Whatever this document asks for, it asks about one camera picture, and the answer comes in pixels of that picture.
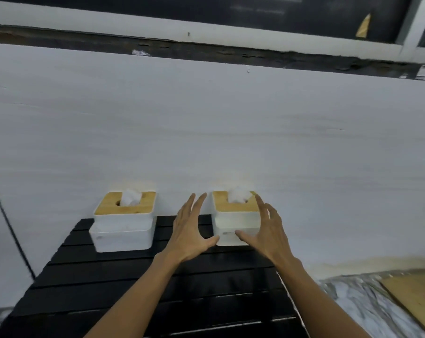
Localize person's right hand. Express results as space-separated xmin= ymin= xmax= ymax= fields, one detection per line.
xmin=234 ymin=193 xmax=303 ymax=270

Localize person's left hand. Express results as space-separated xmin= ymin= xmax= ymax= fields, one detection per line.
xmin=155 ymin=192 xmax=221 ymax=266

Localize white tissue box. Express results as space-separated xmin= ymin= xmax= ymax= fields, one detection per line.
xmin=211 ymin=190 xmax=262 ymax=247
xmin=89 ymin=191 xmax=157 ymax=253

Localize person's right forearm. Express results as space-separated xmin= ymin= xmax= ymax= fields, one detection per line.
xmin=275 ymin=258 xmax=372 ymax=338

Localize person's left forearm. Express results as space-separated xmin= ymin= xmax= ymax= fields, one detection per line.
xmin=84 ymin=253 xmax=181 ymax=338

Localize white tissue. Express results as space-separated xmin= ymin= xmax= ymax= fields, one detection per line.
xmin=120 ymin=188 xmax=142 ymax=207
xmin=227 ymin=187 xmax=254 ymax=204

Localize black slatted table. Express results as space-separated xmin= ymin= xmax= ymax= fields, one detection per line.
xmin=0 ymin=214 xmax=308 ymax=338

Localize brown cardboard sheet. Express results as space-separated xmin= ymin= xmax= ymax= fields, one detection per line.
xmin=380 ymin=270 xmax=425 ymax=337

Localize yellow sticker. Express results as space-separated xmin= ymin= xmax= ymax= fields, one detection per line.
xmin=355 ymin=13 xmax=372 ymax=39

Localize dark window with white frame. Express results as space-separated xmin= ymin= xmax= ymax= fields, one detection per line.
xmin=0 ymin=0 xmax=425 ymax=66

